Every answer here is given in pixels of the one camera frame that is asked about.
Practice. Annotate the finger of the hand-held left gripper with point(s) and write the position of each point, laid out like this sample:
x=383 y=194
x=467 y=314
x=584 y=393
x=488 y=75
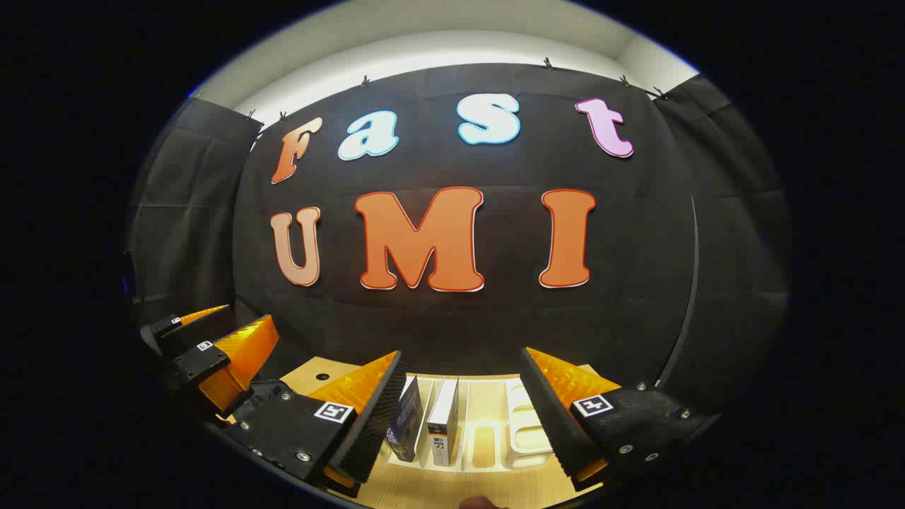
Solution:
x=237 y=360
x=170 y=331

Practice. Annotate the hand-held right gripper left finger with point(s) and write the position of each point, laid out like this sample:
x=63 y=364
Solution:
x=375 y=431

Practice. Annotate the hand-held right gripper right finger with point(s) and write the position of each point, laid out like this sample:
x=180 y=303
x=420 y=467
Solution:
x=551 y=424

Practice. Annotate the white bookshelf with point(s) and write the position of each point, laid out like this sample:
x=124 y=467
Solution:
x=527 y=431

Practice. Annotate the dark blue book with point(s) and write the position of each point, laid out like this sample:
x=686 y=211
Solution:
x=404 y=424

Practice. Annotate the white spine book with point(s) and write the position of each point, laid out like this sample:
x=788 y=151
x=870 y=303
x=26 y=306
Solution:
x=444 y=413

